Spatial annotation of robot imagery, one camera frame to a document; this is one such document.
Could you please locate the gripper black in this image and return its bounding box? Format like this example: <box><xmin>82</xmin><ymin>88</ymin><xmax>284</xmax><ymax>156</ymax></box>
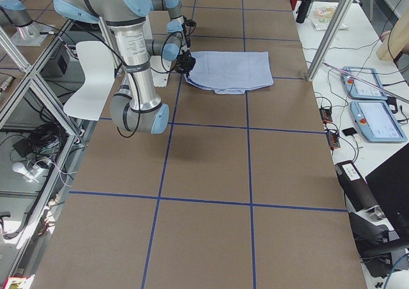
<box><xmin>180</xmin><ymin>17</ymin><xmax>196</xmax><ymax>51</ymax></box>
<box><xmin>176</xmin><ymin>50</ymin><xmax>196</xmax><ymax>75</ymax></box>

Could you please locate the light blue striped shirt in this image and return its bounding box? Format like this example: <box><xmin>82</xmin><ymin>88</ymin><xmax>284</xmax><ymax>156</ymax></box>
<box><xmin>185</xmin><ymin>51</ymin><xmax>274</xmax><ymax>95</ymax></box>

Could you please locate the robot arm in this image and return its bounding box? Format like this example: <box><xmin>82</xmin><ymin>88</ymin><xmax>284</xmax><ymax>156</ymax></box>
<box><xmin>151</xmin><ymin>0</ymin><xmax>196</xmax><ymax>51</ymax></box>
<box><xmin>53</xmin><ymin>0</ymin><xmax>196</xmax><ymax>134</ymax></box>

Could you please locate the white plastic chair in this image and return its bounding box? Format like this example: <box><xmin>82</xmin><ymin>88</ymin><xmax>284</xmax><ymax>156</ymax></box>
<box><xmin>63</xmin><ymin>41</ymin><xmax>115</xmax><ymax>121</ymax></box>

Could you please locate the black bottle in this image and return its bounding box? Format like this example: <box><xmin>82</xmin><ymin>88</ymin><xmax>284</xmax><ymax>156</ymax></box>
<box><xmin>295</xmin><ymin>0</ymin><xmax>311</xmax><ymax>24</ymax></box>

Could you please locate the long metal rod tool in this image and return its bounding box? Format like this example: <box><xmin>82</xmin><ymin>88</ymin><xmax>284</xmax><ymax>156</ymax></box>
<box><xmin>322</xmin><ymin>61</ymin><xmax>392</xmax><ymax>95</ymax></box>

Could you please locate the upper teach pendant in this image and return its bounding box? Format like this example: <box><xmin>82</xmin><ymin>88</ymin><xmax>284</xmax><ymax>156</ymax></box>
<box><xmin>340</xmin><ymin>66</ymin><xmax>387</xmax><ymax>100</ymax></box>

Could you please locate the teach pendant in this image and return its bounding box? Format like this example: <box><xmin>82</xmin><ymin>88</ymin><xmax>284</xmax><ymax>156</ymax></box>
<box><xmin>340</xmin><ymin>66</ymin><xmax>387</xmax><ymax>100</ymax></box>
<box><xmin>350</xmin><ymin>100</ymin><xmax>407</xmax><ymax>143</ymax></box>

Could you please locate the lower teach pendant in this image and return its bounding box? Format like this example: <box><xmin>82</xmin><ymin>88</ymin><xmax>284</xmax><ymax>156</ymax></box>
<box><xmin>350</xmin><ymin>100</ymin><xmax>407</xmax><ymax>143</ymax></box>

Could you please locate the aluminium frame post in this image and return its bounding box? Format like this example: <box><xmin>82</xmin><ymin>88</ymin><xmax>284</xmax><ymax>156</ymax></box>
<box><xmin>306</xmin><ymin>0</ymin><xmax>353</xmax><ymax>82</ymax></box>

